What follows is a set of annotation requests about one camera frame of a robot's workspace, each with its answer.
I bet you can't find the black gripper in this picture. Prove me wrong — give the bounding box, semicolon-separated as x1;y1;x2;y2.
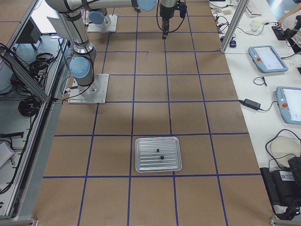
159;0;176;39

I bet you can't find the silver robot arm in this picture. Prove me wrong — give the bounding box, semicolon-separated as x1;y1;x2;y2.
88;8;111;27
47;0;181;102

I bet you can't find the ribbed silver metal tray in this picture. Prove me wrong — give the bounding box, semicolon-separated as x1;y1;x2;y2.
135;137;182;173

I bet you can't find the blue teach pendant far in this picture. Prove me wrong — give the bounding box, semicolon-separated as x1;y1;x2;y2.
248;45;288;73

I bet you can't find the blue teach pendant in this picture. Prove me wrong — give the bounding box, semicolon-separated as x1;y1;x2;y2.
276;86;301;125
248;45;288;73

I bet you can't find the black power adapter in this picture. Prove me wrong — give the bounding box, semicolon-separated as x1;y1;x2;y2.
239;98;261;111

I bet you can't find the blue teach pendant near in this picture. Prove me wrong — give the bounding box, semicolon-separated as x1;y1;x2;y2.
276;86;301;125

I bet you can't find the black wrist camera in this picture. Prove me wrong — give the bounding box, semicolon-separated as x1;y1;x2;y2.
177;0;187;19

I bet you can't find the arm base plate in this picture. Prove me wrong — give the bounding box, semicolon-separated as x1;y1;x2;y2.
67;74;110;104
87;12;118;33

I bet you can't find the aluminium frame post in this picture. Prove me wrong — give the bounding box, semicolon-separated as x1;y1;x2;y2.
221;0;249;54

